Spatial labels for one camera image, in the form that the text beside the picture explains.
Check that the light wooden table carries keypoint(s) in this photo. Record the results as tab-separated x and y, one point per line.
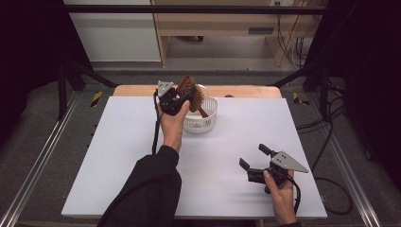
135	90

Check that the light wooden desk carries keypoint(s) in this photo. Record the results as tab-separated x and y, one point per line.
220	22

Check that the person's right hand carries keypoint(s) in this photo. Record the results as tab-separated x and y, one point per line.
282	198

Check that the white plastic basket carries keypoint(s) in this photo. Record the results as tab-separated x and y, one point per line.
205	121

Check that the aluminium floor rail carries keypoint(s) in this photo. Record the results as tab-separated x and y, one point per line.
353	183
38	157

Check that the person's left hand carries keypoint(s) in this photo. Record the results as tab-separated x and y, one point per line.
173	129

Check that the black curtain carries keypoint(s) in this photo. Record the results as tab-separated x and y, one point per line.
28	56
369	78

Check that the white table cover sheet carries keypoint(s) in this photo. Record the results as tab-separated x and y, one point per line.
227	142

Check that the yellow black tape strip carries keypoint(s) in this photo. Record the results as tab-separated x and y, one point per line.
298	99
96	99

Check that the black horizontal frame bar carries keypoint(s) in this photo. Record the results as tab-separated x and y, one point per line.
189	9

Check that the brown wooden hairbrush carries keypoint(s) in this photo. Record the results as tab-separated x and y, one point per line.
192	91

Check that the black metal frame stand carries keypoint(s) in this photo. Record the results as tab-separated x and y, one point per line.
63	91
323	91

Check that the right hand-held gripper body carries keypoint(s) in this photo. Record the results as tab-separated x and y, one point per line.
279	170

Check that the white cabinet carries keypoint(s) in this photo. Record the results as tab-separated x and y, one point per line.
116	34

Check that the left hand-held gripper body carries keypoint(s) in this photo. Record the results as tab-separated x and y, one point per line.
168	99

